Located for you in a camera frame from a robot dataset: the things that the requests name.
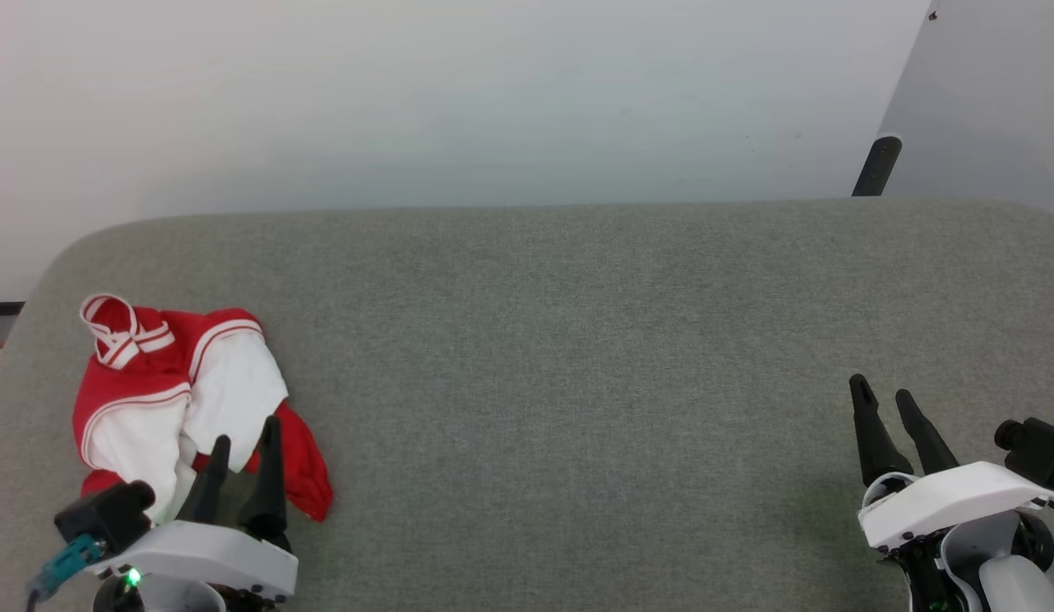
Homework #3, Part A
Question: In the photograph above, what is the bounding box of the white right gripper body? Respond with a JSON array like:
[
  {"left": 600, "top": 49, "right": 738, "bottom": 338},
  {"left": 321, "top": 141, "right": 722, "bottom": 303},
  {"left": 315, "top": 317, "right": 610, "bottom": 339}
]
[{"left": 858, "top": 461, "right": 1054, "bottom": 550}]

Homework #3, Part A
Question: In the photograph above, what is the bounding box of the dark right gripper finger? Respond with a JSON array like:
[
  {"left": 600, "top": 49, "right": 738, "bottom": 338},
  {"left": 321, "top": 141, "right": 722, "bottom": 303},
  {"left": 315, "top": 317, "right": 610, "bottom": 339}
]
[
  {"left": 895, "top": 388, "right": 961, "bottom": 476},
  {"left": 848, "top": 373, "right": 915, "bottom": 488}
]

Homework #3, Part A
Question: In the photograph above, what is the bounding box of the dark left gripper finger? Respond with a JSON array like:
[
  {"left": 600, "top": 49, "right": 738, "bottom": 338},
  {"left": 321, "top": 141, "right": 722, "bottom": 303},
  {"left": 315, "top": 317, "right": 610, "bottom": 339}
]
[
  {"left": 177, "top": 435, "right": 232, "bottom": 524},
  {"left": 238, "top": 415, "right": 292, "bottom": 547}
]

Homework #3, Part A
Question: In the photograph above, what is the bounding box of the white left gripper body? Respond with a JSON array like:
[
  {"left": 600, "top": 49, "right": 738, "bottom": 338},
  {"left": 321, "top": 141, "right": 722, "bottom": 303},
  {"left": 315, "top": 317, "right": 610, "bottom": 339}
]
[{"left": 92, "top": 519, "right": 299, "bottom": 600}]

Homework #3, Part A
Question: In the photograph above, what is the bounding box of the red and white shirt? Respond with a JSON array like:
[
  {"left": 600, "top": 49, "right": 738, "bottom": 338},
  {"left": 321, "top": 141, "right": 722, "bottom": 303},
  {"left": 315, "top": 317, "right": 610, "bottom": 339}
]
[{"left": 72, "top": 293, "right": 334, "bottom": 524}]

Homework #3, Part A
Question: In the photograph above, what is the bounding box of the grey slanted panel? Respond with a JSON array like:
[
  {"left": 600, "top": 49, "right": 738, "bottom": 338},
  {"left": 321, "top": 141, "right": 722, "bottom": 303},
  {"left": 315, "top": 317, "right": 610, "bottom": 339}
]
[{"left": 880, "top": 0, "right": 1054, "bottom": 218}]

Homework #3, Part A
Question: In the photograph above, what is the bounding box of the teal left camera connector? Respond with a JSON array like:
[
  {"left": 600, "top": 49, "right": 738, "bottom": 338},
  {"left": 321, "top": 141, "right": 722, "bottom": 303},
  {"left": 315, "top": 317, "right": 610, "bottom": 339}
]
[{"left": 27, "top": 534, "right": 105, "bottom": 598}]

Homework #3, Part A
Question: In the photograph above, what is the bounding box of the black rounded post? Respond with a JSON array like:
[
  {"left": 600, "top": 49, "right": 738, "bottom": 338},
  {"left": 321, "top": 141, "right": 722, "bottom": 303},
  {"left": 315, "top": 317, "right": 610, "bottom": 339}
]
[{"left": 851, "top": 134, "right": 904, "bottom": 198}]

